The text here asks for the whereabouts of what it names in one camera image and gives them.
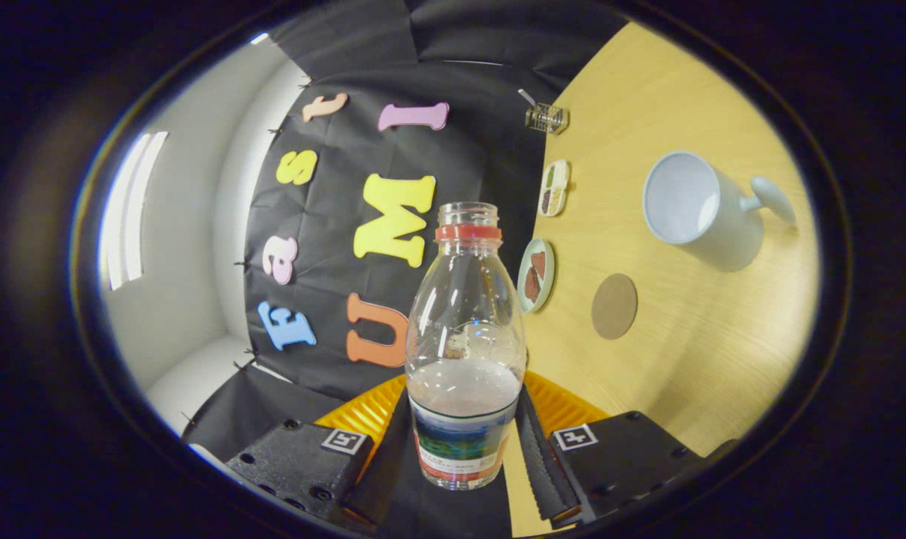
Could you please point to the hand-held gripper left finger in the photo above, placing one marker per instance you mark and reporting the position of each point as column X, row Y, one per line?
column 382, row 483

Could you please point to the clear plastic juice bottle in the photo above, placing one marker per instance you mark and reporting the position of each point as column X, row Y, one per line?
column 464, row 337

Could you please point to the small ceiling light panel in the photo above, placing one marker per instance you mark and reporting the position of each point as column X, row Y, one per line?
column 260, row 38

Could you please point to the small white divided dish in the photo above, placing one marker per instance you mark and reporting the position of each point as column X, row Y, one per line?
column 554, row 187

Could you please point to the large ceiling light panel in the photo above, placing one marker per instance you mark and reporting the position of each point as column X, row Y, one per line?
column 131, row 217

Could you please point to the pale green plate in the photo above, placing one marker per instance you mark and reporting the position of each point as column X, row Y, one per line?
column 524, row 296

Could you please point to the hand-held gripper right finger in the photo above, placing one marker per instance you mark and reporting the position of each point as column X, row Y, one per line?
column 543, row 471

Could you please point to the round brown coaster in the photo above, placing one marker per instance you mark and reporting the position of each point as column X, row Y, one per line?
column 614, row 307

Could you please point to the brown food piece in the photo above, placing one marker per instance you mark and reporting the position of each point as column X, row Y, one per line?
column 531, row 286
column 539, row 264

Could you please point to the wooden table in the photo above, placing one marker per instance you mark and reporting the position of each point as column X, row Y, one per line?
column 685, row 359

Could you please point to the metal spoon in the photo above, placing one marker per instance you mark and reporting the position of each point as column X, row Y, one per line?
column 526, row 96

